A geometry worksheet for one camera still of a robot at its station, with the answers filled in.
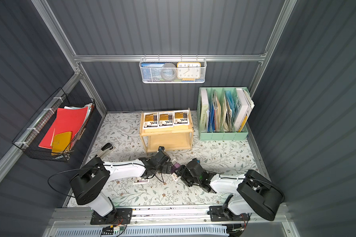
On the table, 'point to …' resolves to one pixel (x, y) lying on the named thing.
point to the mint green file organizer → (223, 113)
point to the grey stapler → (105, 149)
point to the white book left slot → (204, 107)
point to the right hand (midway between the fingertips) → (178, 173)
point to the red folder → (68, 119)
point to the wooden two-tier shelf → (172, 138)
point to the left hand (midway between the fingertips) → (164, 165)
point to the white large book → (244, 104)
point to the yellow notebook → (61, 141)
